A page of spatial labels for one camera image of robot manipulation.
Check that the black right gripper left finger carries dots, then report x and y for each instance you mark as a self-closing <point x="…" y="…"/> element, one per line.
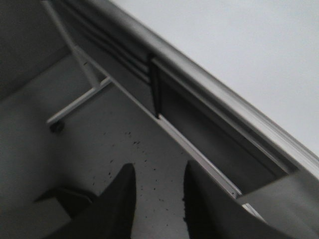
<point x="111" y="216"/>

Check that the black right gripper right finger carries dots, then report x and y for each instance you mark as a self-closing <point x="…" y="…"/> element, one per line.
<point x="211" y="213"/>

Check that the grey cabinet panel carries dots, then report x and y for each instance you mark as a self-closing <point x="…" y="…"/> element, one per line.
<point x="242" y="158"/>

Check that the white whiteboard with aluminium frame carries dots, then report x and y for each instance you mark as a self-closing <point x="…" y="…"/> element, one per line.
<point x="258" y="59"/>

